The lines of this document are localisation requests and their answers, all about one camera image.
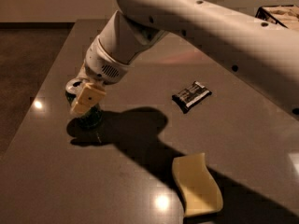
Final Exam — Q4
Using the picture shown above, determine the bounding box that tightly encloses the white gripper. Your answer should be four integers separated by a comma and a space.
71, 35, 131, 116

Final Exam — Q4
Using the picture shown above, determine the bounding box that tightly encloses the green soda can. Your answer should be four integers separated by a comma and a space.
65, 78, 102, 130

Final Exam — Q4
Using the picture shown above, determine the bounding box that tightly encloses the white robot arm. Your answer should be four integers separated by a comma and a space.
71, 0, 299, 117

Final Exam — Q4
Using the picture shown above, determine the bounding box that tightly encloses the black snack bar wrapper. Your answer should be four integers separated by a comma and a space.
172, 81, 212, 114

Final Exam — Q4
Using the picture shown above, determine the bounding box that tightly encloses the yellow sponge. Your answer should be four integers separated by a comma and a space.
172, 153, 223, 217

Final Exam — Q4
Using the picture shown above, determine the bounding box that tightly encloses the black wire basket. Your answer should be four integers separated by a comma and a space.
256, 5, 299, 31

